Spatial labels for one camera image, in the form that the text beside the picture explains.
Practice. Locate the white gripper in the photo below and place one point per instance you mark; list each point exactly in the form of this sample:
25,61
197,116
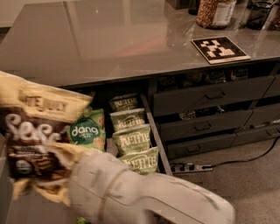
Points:
88,182

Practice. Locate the brown sea salt chip bag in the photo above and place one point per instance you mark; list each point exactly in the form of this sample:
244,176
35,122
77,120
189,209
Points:
36,119

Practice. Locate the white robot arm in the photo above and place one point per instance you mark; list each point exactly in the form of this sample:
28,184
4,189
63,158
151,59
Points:
175,200

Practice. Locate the green dang bag front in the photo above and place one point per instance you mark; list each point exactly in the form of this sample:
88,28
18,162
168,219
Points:
81,220

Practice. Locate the green kettle jalapeno bag front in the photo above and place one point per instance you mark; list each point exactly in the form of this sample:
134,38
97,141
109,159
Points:
144,162

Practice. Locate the green dang bag middle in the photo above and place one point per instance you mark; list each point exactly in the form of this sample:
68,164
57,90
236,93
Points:
89,131

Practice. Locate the open grey top drawer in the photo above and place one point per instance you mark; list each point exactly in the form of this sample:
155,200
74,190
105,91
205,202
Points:
5,184

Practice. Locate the grey lower side drawer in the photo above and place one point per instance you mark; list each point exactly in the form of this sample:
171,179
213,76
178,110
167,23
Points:
212,143

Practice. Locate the grey middle side drawer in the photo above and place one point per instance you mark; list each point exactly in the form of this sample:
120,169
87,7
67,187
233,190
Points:
171,128

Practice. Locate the green kettle bag back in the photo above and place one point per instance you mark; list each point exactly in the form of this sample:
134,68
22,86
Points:
124,102

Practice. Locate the grey upper side drawer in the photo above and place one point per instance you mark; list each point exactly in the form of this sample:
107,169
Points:
180,100

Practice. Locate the grey right lower drawer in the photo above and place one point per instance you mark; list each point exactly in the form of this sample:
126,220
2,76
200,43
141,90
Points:
255,135

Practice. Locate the grey power strip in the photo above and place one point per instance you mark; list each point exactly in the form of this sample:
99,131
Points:
180,168

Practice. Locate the black white fiducial marker tile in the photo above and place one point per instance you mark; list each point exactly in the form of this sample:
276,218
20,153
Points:
219,50

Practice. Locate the glass jar of grains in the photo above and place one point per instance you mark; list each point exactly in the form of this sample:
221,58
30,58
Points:
215,14

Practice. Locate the dark mesh cup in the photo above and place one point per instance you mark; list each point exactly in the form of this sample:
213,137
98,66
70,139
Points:
259,12

